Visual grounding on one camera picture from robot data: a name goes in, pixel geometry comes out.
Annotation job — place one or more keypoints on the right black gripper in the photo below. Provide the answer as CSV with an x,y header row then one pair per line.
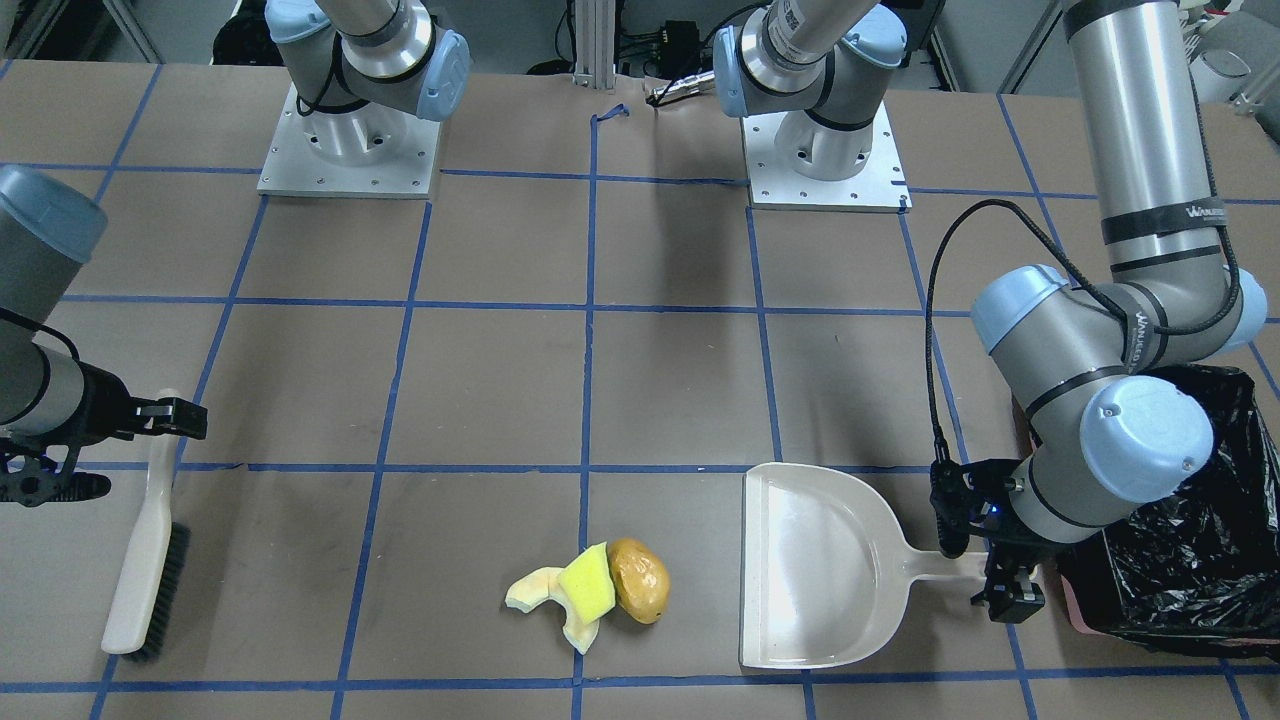
x,y
100,401

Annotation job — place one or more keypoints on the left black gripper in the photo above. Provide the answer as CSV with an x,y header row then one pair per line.
x,y
1011,566

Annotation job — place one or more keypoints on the beige dustpan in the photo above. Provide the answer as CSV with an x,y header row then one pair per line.
x,y
826,569

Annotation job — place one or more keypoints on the beige hand brush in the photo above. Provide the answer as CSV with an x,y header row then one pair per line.
x,y
155,556

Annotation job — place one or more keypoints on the pale apple slice toy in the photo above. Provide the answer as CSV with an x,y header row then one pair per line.
x,y
543,585

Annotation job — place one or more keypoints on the yellow green sponge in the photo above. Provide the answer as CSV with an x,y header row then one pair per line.
x,y
588,585

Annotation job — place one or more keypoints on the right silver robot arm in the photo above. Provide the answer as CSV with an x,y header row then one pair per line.
x,y
272,228

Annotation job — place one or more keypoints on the black lined trash bin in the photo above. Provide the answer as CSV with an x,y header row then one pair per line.
x,y
1198,572

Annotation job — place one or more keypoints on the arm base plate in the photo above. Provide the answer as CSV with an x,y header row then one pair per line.
x,y
794,164
370,153

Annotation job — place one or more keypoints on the aluminium frame post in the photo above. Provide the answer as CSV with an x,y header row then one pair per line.
x,y
594,25

